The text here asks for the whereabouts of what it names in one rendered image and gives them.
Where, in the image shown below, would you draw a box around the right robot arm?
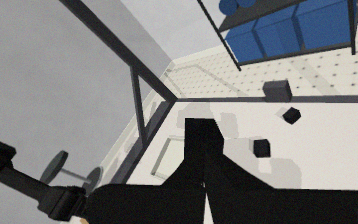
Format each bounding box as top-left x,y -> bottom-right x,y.
0,160 -> 89,223

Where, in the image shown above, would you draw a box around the black diagonal bars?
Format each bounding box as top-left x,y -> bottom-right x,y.
59,0 -> 178,147

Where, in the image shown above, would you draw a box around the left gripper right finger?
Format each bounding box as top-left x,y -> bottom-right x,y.
202,142 -> 358,224

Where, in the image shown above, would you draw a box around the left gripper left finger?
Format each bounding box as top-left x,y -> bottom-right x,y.
85,142 -> 206,224

